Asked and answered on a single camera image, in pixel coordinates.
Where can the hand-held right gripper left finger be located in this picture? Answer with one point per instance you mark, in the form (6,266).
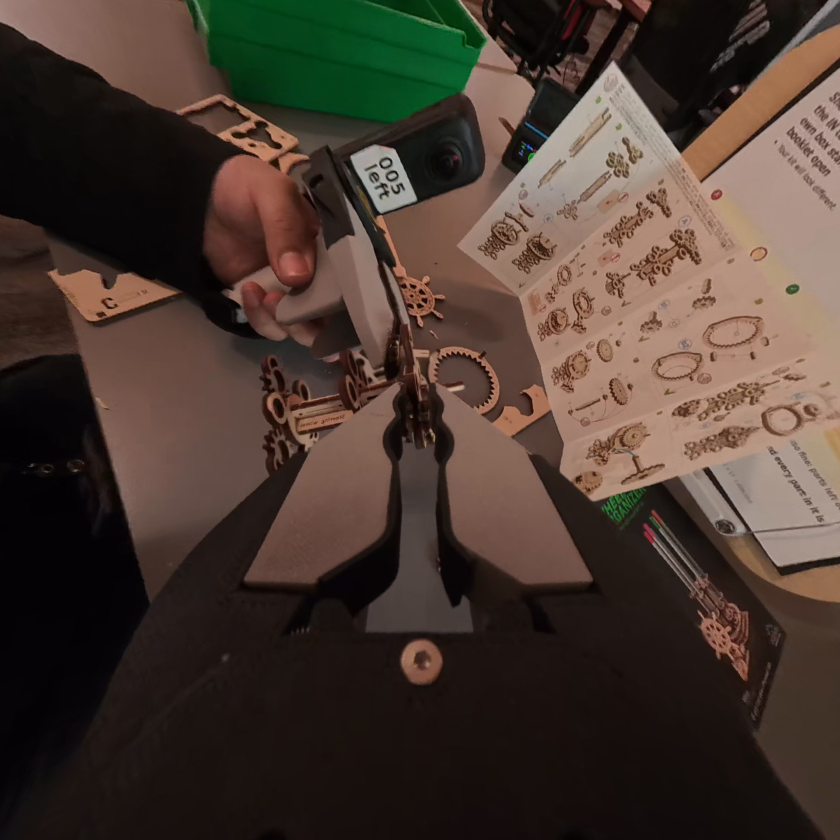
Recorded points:
(328,518)

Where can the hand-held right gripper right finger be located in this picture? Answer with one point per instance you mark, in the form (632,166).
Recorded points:
(512,518)

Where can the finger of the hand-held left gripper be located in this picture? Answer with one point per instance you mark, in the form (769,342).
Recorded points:
(367,289)

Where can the wooden gear model assembly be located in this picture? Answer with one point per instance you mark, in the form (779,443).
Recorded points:
(308,413)

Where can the person's left forearm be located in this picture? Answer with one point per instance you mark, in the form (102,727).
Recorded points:
(98,164)

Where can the black model kit box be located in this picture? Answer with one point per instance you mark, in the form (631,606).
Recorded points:
(676,590)

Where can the person's left hand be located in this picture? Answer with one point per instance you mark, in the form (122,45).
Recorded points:
(262,216)

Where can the wooden ship wheel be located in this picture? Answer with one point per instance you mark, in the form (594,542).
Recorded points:
(420,298)

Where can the wooden offcut sheet piece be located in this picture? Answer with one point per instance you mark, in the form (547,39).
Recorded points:
(525,413)

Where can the green plastic storage bin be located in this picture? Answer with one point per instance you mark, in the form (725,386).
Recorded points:
(341,59)

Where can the black handheld device with screen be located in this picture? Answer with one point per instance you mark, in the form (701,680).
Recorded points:
(544,111)

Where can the black office chair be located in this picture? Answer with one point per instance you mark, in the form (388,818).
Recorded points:
(709,52)
(544,33)

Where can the folded paper instruction sheet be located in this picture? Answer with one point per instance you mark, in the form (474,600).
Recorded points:
(623,295)

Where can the white instruction booklet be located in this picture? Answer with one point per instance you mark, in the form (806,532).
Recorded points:
(735,131)

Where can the wooden offcut frame with cutouts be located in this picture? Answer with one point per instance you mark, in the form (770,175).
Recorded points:
(259,141)

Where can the lettered wooden offcut frame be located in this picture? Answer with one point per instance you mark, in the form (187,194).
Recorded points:
(85,298)

